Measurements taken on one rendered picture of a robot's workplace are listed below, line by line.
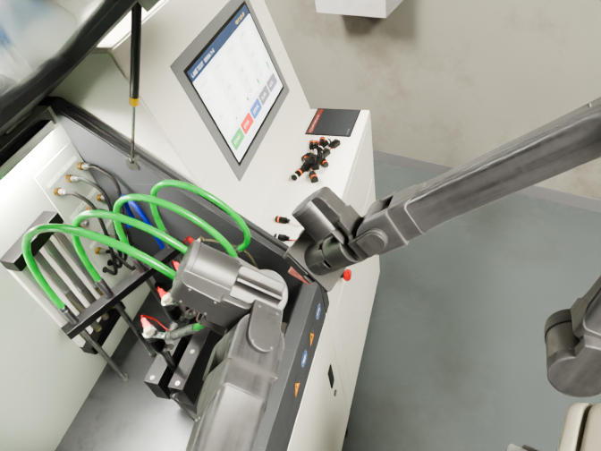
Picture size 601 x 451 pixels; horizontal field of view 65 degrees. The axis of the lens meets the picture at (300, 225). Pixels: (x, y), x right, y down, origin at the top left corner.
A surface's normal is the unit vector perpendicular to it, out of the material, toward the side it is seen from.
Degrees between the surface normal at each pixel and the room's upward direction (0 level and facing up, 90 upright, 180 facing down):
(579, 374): 76
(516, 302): 0
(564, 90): 90
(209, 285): 40
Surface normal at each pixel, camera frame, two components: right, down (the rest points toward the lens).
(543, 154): -0.40, 0.47
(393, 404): -0.15, -0.69
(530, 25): -0.51, 0.66
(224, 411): 0.44, -0.47
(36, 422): 0.95, 0.09
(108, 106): -0.28, 0.71
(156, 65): 0.88, -0.07
